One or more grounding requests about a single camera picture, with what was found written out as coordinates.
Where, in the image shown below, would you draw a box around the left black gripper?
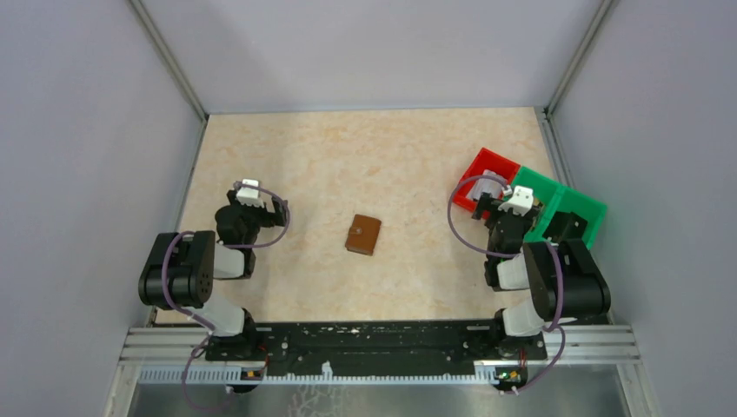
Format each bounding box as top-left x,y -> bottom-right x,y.
228,189 -> 288,248

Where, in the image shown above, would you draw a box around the brown leather card holder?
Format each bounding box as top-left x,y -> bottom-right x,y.
345,214 -> 382,255

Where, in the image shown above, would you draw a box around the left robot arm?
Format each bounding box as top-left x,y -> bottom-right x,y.
137,185 -> 290,361

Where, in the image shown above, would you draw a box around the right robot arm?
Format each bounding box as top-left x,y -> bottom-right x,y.
472,193 -> 611,358

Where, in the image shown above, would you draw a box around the white cards in red bin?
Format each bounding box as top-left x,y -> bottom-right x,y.
467,169 -> 507,201

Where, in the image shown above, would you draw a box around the black card holder in bin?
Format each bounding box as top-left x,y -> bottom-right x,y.
543,211 -> 588,243

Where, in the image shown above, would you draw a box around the middle green plastic bin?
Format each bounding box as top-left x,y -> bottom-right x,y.
512,166 -> 564,242

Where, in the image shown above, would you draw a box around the green plastic bin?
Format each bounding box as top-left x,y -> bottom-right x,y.
512,166 -> 564,242
542,187 -> 608,249

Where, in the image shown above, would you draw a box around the red plastic bin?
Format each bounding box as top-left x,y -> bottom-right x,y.
452,148 -> 521,212

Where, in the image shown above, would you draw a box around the right green plastic bin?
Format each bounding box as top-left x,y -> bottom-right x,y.
542,187 -> 608,249

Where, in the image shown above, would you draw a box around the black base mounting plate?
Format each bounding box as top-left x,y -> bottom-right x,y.
204,319 -> 546,376

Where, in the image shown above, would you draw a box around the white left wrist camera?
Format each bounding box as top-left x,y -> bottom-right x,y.
234,178 -> 265,208

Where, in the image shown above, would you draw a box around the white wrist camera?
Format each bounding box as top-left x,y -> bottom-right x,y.
498,186 -> 534,216
234,178 -> 265,208

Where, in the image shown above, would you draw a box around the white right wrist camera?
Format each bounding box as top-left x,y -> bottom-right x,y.
498,186 -> 534,216

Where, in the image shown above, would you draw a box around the aluminium front frame rail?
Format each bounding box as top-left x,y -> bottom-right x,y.
118,325 -> 642,366

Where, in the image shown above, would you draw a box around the white slotted cable duct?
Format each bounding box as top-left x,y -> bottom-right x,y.
137,366 -> 502,386

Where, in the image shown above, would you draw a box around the right aluminium corner post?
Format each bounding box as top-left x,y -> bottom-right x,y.
544,0 -> 620,120

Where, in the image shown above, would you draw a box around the aluminium corner post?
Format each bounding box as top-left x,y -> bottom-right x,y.
544,0 -> 620,120
127,0 -> 209,122

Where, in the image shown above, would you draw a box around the left aluminium corner post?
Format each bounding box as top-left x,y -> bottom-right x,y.
127,0 -> 209,122

